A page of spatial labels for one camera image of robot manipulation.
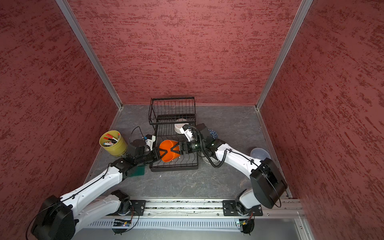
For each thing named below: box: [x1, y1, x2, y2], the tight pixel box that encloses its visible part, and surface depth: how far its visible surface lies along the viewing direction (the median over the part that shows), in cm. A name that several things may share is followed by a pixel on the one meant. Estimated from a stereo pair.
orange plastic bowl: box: [159, 139, 181, 163], surface depth 78 cm
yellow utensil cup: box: [99, 130, 128, 157], surface depth 87 cm
